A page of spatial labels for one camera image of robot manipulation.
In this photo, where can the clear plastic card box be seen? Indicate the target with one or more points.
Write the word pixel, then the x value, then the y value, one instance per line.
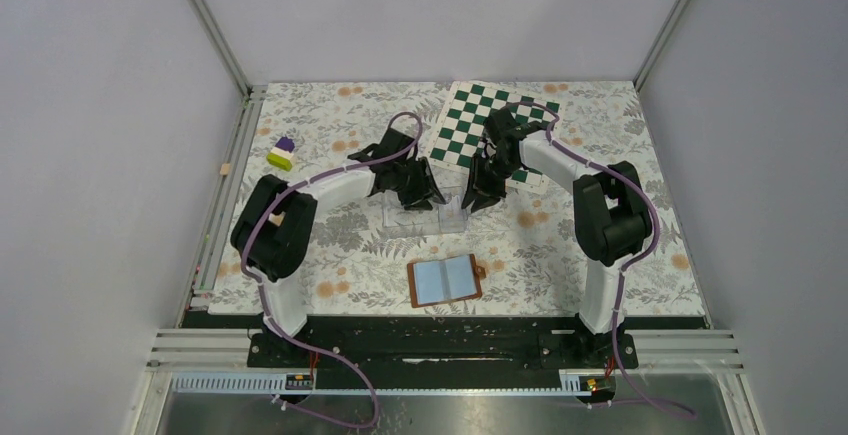
pixel 443 219

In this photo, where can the brown leather card holder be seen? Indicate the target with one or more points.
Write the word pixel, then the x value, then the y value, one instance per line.
pixel 445 281

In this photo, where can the purple white green block stack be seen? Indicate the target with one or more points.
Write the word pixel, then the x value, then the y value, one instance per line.
pixel 281 154

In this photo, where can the green white checkerboard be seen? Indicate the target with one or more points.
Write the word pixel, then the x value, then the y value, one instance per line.
pixel 458 132

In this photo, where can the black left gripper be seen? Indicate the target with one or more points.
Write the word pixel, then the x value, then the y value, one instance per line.
pixel 418 198

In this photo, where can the floral patterned table mat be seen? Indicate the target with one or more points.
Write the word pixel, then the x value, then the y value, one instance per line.
pixel 526 242

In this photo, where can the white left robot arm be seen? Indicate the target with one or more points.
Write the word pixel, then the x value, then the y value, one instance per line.
pixel 273 231

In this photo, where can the white slotted cable duct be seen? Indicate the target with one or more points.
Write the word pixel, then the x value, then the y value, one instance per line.
pixel 404 383

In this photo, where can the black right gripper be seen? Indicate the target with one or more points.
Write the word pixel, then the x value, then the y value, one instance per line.
pixel 479 184

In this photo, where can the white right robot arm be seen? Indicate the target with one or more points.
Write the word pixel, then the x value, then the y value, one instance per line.
pixel 612 215

